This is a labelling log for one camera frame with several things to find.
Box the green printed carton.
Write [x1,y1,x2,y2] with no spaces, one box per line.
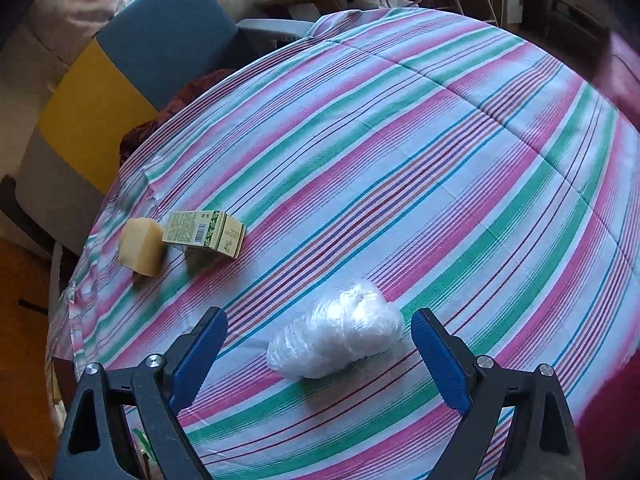
[162,210,247,260]

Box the striped tablecloth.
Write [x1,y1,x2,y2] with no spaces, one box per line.
[45,7,640,480]

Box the beige cloth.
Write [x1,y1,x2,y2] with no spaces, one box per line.
[27,0,126,63]

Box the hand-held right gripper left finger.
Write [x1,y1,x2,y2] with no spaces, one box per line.
[52,306,229,480]

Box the dark cabinet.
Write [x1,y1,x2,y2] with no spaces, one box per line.
[520,0,640,46]

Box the dark red cloth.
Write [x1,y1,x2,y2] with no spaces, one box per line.
[119,71,236,166]

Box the clear plastic bag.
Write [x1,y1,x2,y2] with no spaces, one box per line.
[266,280,407,380]

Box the small yellow sponge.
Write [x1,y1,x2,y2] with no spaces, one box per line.
[118,217,166,277]

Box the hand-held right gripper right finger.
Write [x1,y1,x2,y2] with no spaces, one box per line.
[410,307,586,480]

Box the blue yellow grey chair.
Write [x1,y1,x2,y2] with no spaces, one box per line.
[15,0,311,256]

